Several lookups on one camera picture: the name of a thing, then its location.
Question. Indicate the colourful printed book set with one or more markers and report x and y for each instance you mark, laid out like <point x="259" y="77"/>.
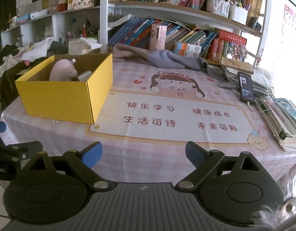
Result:
<point x="237" y="51"/>

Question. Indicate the small cartoon figurine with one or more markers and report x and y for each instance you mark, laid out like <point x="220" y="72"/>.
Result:
<point x="259" y="60"/>

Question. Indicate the green book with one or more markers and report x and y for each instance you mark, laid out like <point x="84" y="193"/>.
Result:
<point x="225" y="50"/>

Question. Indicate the orange and blue box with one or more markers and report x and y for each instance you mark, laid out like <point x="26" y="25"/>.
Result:
<point x="185" y="53"/>
<point x="187" y="47"/>

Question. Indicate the small black box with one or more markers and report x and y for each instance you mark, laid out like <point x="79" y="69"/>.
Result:
<point x="255" y="24"/>

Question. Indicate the beige tissue bag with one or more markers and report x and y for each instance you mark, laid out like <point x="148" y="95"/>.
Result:
<point x="78" y="48"/>

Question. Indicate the white side shelf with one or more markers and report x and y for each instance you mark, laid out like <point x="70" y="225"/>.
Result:
<point x="56" y="24"/>

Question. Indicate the blue tissue packet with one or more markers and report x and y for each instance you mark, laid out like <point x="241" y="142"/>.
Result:
<point x="23" y="19"/>

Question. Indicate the large red book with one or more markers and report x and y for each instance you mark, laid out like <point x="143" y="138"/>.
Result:
<point x="232" y="37"/>

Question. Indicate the small pink ball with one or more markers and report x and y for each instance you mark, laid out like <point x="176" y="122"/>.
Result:
<point x="27" y="63"/>

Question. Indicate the small white red box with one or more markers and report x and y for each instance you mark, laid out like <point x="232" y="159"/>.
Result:
<point x="85" y="76"/>

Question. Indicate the black smartphone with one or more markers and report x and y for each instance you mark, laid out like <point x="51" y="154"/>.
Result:
<point x="246" y="87"/>

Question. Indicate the pink printed tall container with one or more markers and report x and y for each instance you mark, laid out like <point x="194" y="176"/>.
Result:
<point x="157" y="38"/>

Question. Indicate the pink printed tablecloth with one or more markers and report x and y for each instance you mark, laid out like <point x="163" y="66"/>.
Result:
<point x="150" y="149"/>

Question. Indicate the grey and beige cloth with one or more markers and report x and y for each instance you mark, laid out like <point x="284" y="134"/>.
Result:
<point x="167" y="57"/>

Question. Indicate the yellow cardboard box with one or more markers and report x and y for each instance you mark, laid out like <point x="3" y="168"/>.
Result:
<point x="56" y="101"/>

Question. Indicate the clear holder with markers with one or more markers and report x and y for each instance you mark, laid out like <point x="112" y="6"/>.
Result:
<point x="219" y="6"/>

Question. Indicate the brown paper envelope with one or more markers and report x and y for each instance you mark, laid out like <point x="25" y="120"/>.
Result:
<point x="238" y="65"/>

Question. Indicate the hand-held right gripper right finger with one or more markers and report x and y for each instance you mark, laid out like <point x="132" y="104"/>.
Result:
<point x="195" y="154"/>

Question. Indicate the thick red book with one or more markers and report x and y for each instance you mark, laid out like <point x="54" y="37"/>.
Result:
<point x="212" y="49"/>
<point x="220" y="50"/>

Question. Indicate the white tube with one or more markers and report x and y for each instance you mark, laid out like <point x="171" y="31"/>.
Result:
<point x="39" y="14"/>

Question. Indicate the alphabet wall poster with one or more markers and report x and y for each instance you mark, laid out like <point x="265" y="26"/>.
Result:
<point x="291" y="41"/>

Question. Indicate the white pen box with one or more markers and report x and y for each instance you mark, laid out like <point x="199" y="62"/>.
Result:
<point x="238" y="15"/>

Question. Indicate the white bookshelf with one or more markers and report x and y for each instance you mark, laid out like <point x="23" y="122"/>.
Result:
<point x="104" y="16"/>

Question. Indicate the white garment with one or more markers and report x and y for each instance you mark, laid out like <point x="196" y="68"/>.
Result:
<point x="38" y="49"/>

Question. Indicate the row of leaning books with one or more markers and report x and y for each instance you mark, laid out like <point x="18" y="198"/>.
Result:
<point x="131" y="32"/>

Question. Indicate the cluster of pens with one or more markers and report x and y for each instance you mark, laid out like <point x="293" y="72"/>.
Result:
<point x="90" y="28"/>

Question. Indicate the pink plush toy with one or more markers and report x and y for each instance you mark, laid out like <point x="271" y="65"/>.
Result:
<point x="62" y="71"/>

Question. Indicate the small red bottle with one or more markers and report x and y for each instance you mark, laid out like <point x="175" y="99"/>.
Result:
<point x="84" y="30"/>

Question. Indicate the red round ornament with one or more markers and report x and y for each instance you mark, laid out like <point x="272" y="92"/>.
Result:
<point x="58" y="6"/>

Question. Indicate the dark garment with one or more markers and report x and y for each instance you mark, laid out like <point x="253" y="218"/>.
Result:
<point x="57" y="49"/>

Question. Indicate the stack of papers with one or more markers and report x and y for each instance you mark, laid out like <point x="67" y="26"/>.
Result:
<point x="262" y="84"/>

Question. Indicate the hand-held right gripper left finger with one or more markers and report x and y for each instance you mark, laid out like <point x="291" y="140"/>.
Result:
<point x="92" y="154"/>

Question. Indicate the stack of worn books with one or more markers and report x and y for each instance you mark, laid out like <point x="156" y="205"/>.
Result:
<point x="282" y="125"/>

